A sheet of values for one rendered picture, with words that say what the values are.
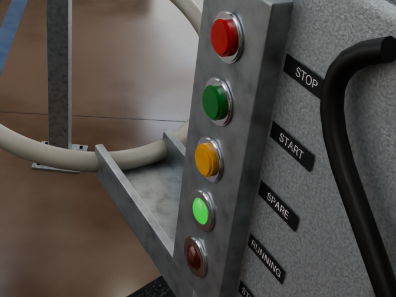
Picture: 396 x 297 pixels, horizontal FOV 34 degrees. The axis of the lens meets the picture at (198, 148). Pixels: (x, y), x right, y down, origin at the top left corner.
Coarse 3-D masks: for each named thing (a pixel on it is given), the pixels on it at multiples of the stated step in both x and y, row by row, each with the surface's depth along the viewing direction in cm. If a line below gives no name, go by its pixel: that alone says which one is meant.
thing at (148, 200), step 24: (168, 144) 98; (144, 168) 98; (168, 168) 99; (120, 192) 88; (144, 192) 93; (168, 192) 94; (144, 216) 83; (168, 216) 90; (144, 240) 84; (168, 240) 80; (168, 264) 79; (192, 288) 74
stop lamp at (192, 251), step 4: (188, 248) 56; (192, 248) 56; (188, 252) 56; (192, 252) 55; (196, 252) 55; (188, 256) 56; (192, 256) 55; (196, 256) 55; (188, 260) 56; (192, 260) 56; (196, 260) 55; (192, 264) 56; (196, 264) 55; (196, 268) 56
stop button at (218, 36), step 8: (216, 24) 45; (224, 24) 44; (216, 32) 45; (224, 32) 44; (232, 32) 44; (216, 40) 45; (224, 40) 44; (232, 40) 44; (216, 48) 45; (224, 48) 44; (232, 48) 44; (224, 56) 45
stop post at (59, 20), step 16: (48, 0) 236; (64, 0) 236; (48, 16) 240; (64, 16) 239; (48, 32) 243; (64, 32) 243; (48, 48) 247; (64, 48) 246; (48, 64) 250; (64, 64) 250; (48, 80) 254; (64, 80) 254; (48, 96) 258; (64, 96) 258; (48, 112) 262; (64, 112) 262; (48, 128) 267; (64, 128) 266; (48, 144) 284; (64, 144) 270
